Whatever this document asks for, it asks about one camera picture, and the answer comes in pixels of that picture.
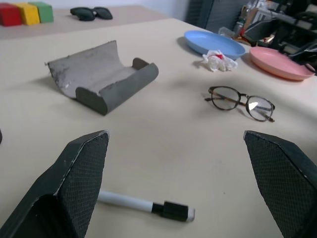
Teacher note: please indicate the crumpled white tissue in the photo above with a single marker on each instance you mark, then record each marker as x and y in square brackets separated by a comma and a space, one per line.
[218, 62]

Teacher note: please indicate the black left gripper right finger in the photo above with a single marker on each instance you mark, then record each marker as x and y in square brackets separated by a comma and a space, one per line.
[289, 188]

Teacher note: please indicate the grey block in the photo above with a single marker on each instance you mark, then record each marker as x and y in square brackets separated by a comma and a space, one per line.
[99, 72]

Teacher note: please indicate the black sunglasses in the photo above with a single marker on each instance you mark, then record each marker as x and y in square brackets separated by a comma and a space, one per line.
[84, 13]

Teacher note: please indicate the white marker with black cap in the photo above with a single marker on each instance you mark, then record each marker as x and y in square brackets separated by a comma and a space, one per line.
[123, 199]

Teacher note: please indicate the tortoiseshell round eyeglasses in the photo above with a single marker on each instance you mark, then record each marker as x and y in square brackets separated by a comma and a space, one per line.
[224, 98]

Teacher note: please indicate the dark slatted radiator panel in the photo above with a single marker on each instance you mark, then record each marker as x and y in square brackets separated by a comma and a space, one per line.
[210, 12]

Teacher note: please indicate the pink round plate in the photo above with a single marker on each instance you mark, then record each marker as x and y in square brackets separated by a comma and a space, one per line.
[275, 59]

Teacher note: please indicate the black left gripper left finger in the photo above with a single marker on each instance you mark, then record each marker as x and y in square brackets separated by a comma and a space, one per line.
[57, 188]

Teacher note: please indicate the green wooden block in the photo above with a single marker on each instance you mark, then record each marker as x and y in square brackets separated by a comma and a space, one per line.
[45, 11]

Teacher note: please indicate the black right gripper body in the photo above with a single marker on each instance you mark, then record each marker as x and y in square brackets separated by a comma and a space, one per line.
[292, 27]

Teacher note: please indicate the yellow wooden block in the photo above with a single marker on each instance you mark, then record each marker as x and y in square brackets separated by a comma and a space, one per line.
[28, 13]

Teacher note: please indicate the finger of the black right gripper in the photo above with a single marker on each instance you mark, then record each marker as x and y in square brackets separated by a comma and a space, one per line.
[260, 31]
[304, 53]

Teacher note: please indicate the blue round plate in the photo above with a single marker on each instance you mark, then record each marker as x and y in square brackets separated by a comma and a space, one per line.
[210, 41]

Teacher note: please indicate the red wooden block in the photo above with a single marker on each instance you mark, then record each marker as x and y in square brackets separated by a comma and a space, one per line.
[8, 15]

